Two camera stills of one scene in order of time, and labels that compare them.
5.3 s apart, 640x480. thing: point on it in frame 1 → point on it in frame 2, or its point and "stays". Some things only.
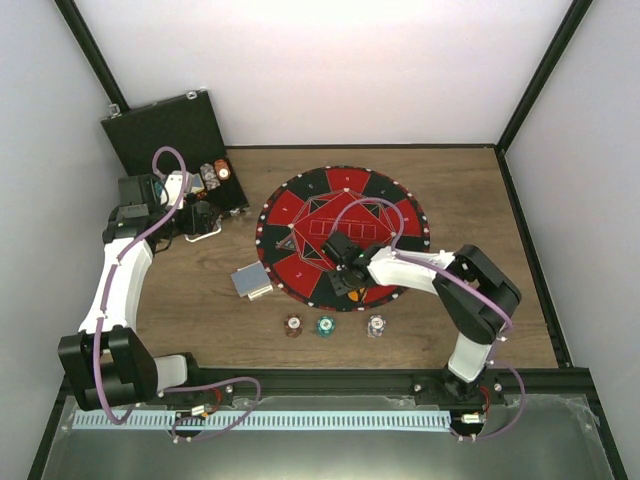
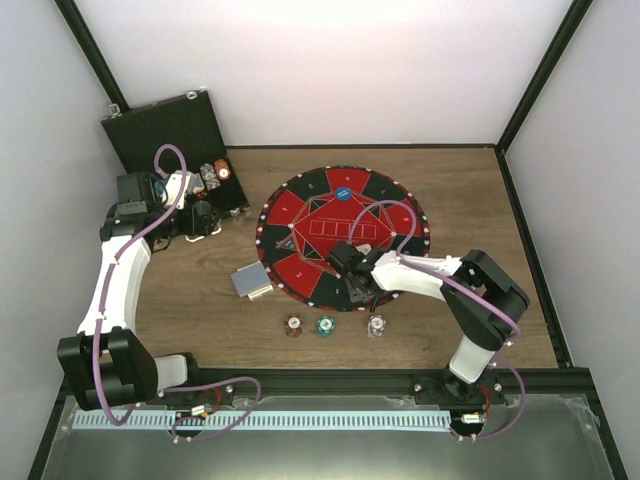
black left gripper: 206,224 stays
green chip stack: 325,326 stays
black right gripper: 340,287 → 356,295
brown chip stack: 293,325 stays
